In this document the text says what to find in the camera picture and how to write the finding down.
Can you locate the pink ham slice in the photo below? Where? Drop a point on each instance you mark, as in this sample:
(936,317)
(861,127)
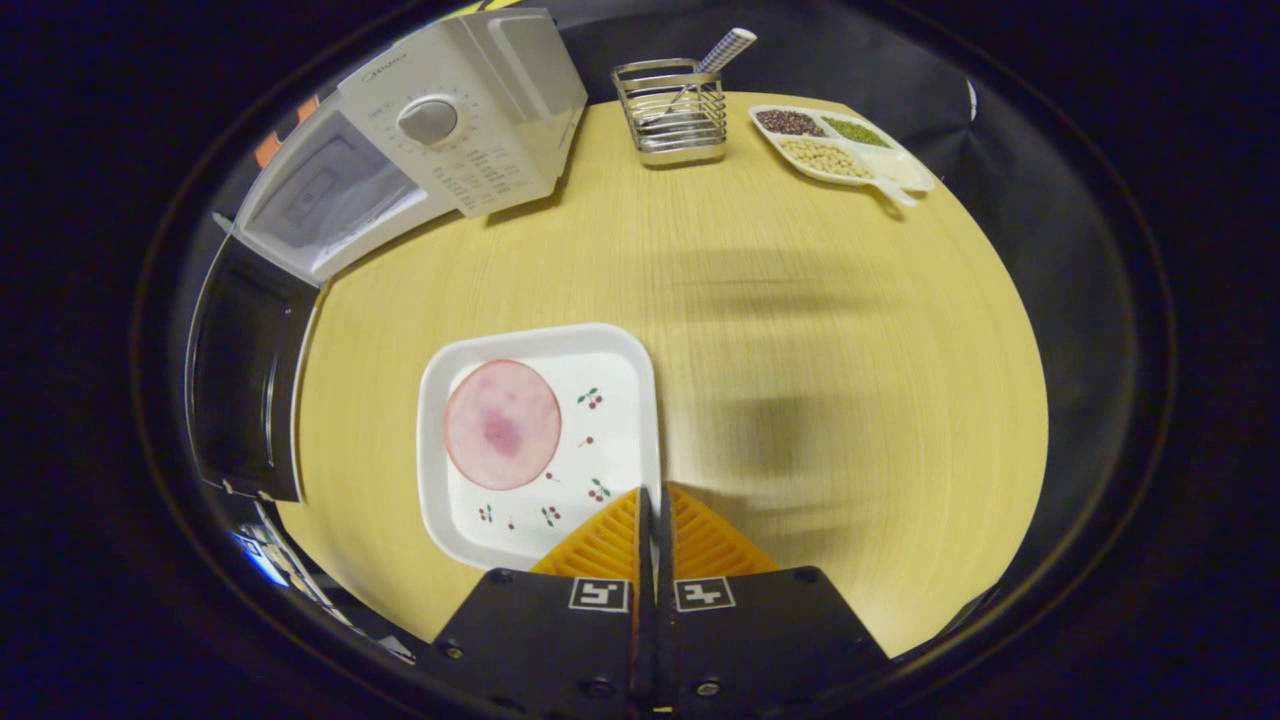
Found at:
(502,425)

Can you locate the white divided dish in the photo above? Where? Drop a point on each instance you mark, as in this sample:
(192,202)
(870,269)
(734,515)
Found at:
(905,172)

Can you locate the pile of green mung beans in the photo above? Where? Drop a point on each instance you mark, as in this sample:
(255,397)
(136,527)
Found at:
(855,132)

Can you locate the white square cherry-print plate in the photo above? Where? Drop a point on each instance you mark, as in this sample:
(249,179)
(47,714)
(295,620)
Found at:
(610,440)

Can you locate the pile of soybeans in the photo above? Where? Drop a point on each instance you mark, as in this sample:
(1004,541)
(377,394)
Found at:
(825,158)

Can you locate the white microwave oven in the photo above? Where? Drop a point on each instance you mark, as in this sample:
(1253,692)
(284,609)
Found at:
(470,110)

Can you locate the pile of red beans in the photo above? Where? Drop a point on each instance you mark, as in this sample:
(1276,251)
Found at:
(790,123)

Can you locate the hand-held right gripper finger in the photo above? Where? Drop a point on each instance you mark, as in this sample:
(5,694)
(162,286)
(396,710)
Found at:
(666,630)
(642,630)

